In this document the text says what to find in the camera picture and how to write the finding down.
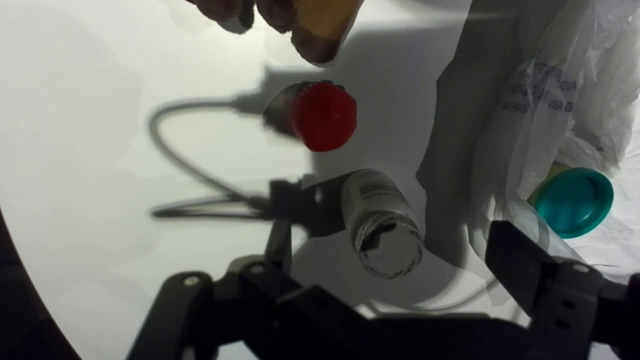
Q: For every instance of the teal lid playdough tub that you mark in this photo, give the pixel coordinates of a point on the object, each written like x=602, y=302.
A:
x=573, y=200

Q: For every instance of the white pill bottle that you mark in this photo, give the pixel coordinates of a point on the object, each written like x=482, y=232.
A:
x=380, y=225

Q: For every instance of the white plastic bag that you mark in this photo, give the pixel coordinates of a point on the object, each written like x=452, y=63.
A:
x=533, y=85

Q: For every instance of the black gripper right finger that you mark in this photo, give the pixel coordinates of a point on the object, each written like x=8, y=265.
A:
x=571, y=305

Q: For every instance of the small red lid container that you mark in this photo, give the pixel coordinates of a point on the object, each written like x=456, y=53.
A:
x=320, y=115

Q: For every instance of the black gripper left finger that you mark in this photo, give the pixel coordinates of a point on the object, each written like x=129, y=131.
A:
x=256, y=301

